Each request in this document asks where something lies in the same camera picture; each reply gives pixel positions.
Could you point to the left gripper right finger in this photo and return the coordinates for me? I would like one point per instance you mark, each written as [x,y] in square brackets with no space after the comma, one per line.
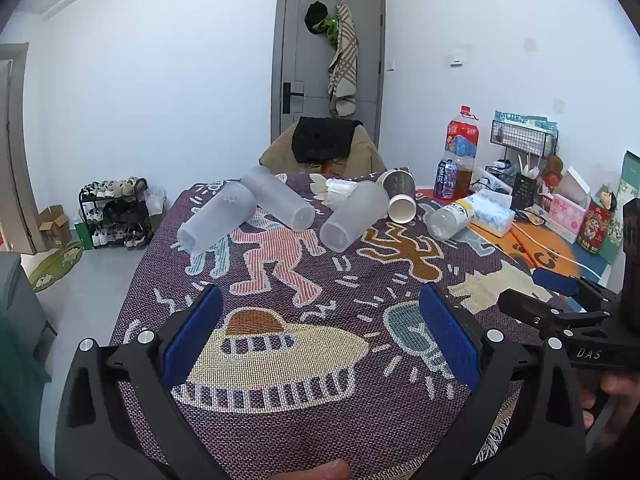
[545,438]

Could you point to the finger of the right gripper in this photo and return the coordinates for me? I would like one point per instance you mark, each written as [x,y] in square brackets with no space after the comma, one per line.
[560,315]
[565,282]

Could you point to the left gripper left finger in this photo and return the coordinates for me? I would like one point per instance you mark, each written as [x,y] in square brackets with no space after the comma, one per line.
[95,438]

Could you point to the frosted plastic cup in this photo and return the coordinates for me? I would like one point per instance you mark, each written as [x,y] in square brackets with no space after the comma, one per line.
[278,199]
[364,206]
[233,205]

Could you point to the white paper cup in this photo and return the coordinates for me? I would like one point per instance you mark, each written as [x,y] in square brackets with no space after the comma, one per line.
[402,208]

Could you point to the person's left hand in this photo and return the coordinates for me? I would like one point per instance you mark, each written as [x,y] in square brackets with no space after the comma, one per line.
[335,470]

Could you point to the orange printed table mat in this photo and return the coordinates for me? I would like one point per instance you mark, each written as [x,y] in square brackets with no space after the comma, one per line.
[543,248]

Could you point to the red cartoon tin box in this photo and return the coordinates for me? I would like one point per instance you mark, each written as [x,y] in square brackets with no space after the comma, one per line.
[594,227]

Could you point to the pink tissue box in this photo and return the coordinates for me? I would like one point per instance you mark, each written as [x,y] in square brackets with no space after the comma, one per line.
[565,218]

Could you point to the green white gift box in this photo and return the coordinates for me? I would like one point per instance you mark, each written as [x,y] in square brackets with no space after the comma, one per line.
[627,190]

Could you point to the white tissue pack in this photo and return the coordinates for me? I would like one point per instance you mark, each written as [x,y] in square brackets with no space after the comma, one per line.
[492,211]

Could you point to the black pen holder box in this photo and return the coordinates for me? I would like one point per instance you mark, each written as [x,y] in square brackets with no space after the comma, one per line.
[523,194]

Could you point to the grey sofa edge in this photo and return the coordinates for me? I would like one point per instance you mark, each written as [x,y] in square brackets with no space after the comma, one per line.
[27,334]

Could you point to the brown plush toy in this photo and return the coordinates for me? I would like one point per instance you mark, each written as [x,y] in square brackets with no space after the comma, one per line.
[552,173]

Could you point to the clear plastic bottle yellow label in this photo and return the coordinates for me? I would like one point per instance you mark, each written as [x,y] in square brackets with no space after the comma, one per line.
[448,220]

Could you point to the green frog floor mat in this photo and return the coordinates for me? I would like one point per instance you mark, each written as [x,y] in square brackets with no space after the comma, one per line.
[55,266]

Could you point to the purple drink can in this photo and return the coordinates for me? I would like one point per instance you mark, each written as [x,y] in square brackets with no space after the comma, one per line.
[446,178]

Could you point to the large red-capped tea bottle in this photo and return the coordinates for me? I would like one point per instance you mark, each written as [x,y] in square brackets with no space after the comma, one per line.
[461,143]

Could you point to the black shoe rack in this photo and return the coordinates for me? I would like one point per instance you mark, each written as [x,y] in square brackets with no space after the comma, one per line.
[115,214]

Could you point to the patterned woven tablecloth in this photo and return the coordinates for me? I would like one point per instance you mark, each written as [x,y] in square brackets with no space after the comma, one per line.
[321,355]

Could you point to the tan chair with jacket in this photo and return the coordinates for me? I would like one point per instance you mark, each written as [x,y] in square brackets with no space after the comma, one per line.
[363,157]

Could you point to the crumpled white paper wrapper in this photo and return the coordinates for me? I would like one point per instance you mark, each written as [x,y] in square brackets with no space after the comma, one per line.
[331,192]

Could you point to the black garment on chair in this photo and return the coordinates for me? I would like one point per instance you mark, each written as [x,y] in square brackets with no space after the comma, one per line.
[316,141]

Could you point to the plaid scarf on door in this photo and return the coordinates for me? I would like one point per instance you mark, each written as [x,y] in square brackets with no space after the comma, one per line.
[343,70]

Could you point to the grey door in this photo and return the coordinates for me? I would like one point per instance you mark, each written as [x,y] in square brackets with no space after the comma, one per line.
[303,59]

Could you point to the green frog plush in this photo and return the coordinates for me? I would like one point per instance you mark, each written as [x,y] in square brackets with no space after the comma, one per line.
[329,28]

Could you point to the black hat on door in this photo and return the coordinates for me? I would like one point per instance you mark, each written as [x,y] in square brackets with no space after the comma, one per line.
[315,16]

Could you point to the black wire basket shelf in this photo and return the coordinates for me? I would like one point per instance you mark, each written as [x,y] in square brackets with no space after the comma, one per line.
[522,138]

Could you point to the black door handle lock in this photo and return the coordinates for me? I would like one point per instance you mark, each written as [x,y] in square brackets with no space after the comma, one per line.
[287,95]

